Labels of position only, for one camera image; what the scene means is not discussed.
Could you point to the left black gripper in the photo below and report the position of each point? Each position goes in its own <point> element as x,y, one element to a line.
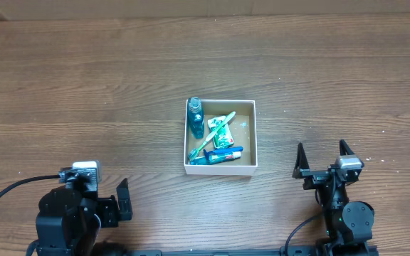
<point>110,210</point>

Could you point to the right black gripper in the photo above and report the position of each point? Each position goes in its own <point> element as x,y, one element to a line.
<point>322,176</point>

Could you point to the green white toothbrush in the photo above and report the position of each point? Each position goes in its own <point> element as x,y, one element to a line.
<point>195,152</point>

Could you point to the blue disposable razor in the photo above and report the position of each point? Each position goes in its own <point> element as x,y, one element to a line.
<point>221,151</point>

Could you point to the green soap packet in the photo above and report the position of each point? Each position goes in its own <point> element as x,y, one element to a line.
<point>223,138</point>

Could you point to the teal toothpaste tube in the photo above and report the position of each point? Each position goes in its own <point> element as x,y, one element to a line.
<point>216,158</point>

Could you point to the blue mouthwash bottle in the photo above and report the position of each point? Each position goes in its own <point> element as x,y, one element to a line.
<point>195,116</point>

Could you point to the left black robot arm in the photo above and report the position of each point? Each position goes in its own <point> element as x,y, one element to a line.
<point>71,216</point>

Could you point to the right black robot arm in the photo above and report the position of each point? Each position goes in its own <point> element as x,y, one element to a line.
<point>348,223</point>

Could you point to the white cardboard box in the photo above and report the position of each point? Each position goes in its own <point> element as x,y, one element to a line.
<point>244,130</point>

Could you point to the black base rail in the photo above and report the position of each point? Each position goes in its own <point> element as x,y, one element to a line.
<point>109,249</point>

